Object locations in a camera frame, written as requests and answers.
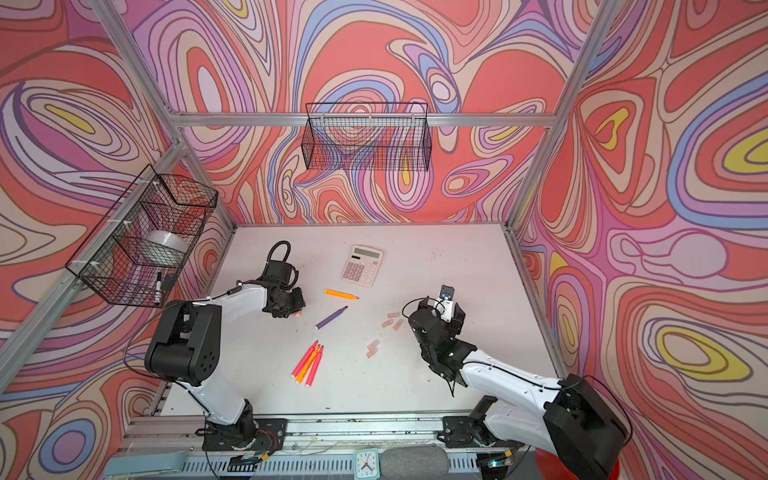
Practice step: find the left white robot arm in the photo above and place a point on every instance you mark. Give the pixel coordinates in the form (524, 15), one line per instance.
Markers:
(187, 343)

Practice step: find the pink pen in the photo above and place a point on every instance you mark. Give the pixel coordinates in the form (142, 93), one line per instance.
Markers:
(300, 366)
(314, 366)

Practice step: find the pink pen left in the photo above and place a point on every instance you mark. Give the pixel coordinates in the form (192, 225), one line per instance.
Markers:
(300, 366)

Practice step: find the silver tape roll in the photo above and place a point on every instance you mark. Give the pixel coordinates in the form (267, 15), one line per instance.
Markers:
(163, 248)

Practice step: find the black marker in basket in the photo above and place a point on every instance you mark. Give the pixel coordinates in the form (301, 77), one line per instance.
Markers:
(158, 294)

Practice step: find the black wire basket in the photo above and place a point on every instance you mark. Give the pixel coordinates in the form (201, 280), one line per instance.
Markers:
(112, 268)
(367, 136)

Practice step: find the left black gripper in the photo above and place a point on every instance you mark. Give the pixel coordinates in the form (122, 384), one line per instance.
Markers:
(291, 302)

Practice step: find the pink pen right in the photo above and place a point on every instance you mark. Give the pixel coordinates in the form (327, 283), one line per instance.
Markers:
(314, 366)

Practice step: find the black wire basket back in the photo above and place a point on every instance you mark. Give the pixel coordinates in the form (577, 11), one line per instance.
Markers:
(367, 136)

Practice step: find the red bucket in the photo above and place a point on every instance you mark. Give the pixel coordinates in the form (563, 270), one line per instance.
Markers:
(551, 468)

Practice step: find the small white clock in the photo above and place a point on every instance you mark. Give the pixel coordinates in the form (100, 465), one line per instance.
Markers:
(366, 464)

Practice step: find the black wire basket left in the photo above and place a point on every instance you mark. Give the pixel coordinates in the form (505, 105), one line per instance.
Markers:
(112, 268)

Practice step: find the purple pen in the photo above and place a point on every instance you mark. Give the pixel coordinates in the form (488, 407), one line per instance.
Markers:
(330, 318)

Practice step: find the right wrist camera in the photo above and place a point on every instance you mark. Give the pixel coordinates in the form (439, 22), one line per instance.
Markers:
(445, 303)

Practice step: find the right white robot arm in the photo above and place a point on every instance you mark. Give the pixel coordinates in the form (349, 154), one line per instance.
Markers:
(564, 417)

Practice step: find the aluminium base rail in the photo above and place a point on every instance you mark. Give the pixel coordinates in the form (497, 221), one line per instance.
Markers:
(301, 446)

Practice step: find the pink calculator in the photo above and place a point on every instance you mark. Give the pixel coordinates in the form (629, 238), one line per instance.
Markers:
(362, 265)

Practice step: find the orange pen in bundle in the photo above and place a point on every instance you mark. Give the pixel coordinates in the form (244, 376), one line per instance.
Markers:
(304, 373)

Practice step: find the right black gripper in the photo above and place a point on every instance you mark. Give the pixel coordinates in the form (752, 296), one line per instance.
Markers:
(445, 364)

